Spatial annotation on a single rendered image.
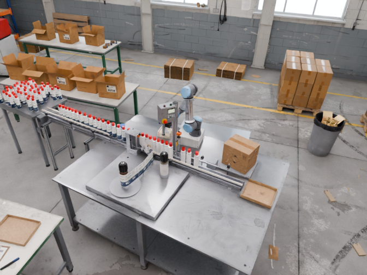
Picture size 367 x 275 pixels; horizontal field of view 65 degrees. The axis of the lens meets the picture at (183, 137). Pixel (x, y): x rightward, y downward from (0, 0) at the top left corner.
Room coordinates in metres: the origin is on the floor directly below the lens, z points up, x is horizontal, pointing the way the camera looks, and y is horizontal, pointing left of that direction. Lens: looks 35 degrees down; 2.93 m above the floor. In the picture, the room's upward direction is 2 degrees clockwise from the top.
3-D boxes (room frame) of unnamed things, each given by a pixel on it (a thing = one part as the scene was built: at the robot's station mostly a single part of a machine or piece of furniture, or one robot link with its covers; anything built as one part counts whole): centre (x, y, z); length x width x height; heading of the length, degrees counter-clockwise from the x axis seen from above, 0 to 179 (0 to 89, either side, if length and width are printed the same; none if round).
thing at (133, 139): (2.59, 0.54, 1.01); 0.14 x 0.13 x 0.26; 63
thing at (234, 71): (6.92, -1.13, 0.11); 0.65 x 0.54 x 0.22; 71
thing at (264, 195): (2.03, -0.76, 0.85); 0.30 x 0.26 x 0.04; 63
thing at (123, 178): (2.02, 0.55, 1.04); 0.09 x 0.09 x 0.29
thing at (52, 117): (3.12, 1.38, 0.47); 1.17 x 0.38 x 0.94; 63
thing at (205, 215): (2.33, 0.06, 0.82); 2.10 x 1.50 x 0.02; 63
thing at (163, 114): (2.60, 0.18, 1.38); 0.17 x 0.10 x 0.19; 118
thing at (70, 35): (6.63, 2.70, 0.97); 0.42 x 0.39 x 0.37; 161
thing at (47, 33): (6.83, 3.29, 0.97); 0.51 x 0.36 x 0.37; 167
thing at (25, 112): (3.64, 2.18, 0.46); 0.73 x 0.62 x 0.93; 63
